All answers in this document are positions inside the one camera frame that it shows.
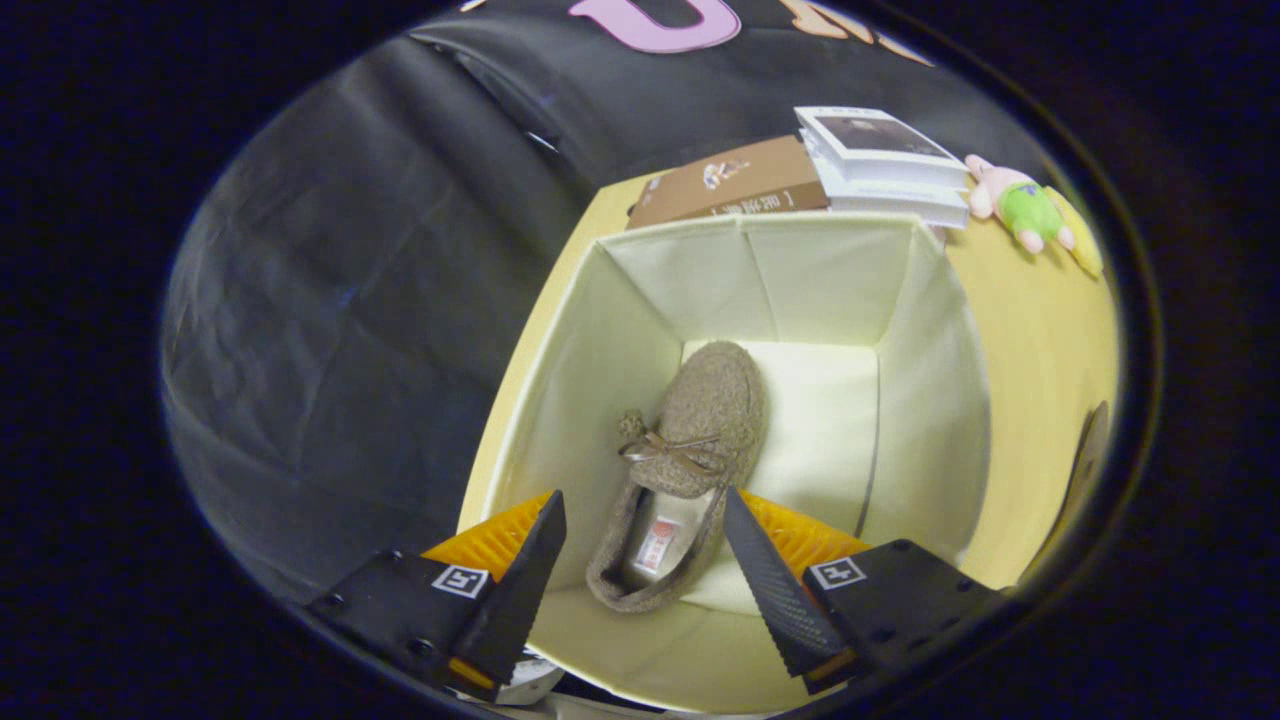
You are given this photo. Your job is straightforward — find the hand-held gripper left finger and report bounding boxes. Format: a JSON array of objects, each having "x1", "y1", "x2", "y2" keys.
[{"x1": 306, "y1": 489, "x2": 568, "y2": 703}]

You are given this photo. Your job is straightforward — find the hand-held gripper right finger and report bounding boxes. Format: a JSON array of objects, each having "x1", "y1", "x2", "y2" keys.
[{"x1": 721, "y1": 487, "x2": 1004, "y2": 697}]

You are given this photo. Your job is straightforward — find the brown fuzzy shoe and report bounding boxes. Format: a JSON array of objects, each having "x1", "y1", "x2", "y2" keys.
[
  {"x1": 1020, "y1": 400, "x2": 1110, "y2": 591},
  {"x1": 586, "y1": 340, "x2": 769, "y2": 614}
]

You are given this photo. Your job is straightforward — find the grey fabric storage box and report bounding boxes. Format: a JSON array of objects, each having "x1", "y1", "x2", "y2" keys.
[{"x1": 455, "y1": 210, "x2": 994, "y2": 716}]

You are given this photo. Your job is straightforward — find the person's white sneaker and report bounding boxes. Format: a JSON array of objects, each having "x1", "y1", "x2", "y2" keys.
[{"x1": 497, "y1": 655, "x2": 564, "y2": 707}]

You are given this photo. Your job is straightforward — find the plain white book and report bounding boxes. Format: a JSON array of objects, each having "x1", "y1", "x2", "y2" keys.
[{"x1": 812, "y1": 150, "x2": 972, "y2": 230}]

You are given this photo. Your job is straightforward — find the brown cover book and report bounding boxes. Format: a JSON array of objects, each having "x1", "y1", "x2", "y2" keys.
[{"x1": 626, "y1": 135, "x2": 832, "y2": 232}]

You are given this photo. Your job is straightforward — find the green and pink plush toy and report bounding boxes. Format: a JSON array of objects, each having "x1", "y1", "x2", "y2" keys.
[{"x1": 964, "y1": 153, "x2": 1079, "y2": 255}]

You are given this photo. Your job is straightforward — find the yellow plush toy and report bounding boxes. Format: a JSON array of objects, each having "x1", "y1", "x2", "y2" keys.
[{"x1": 1045, "y1": 185, "x2": 1105, "y2": 280}]

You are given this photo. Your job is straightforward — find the white book with portrait cover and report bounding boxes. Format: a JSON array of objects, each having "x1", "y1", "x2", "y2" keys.
[{"x1": 794, "y1": 105, "x2": 969, "y2": 187}]

